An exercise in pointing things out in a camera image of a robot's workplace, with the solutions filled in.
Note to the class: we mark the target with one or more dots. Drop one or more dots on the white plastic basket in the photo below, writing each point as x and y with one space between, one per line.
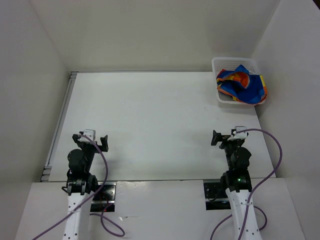
230 64

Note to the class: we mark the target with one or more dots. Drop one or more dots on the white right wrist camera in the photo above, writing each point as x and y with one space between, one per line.
236 133

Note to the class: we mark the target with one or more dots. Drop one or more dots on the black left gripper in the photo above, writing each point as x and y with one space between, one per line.
103 140

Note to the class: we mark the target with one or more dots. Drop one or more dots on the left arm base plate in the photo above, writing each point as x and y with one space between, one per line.
104 200

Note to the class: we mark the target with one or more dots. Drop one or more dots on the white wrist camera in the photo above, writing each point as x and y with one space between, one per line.
236 133
87 135

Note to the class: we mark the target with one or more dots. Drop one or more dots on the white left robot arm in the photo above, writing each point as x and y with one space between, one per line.
81 185

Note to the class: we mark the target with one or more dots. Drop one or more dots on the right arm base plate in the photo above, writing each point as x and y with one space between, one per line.
215 196

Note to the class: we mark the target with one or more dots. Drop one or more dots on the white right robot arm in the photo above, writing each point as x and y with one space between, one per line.
237 185

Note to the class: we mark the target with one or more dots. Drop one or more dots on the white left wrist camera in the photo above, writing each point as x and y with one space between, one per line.
87 135

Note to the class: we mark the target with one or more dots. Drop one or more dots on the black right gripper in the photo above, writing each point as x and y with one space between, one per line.
218 137

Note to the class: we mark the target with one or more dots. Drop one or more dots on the rainbow striped shorts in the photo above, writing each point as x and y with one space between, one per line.
242 86

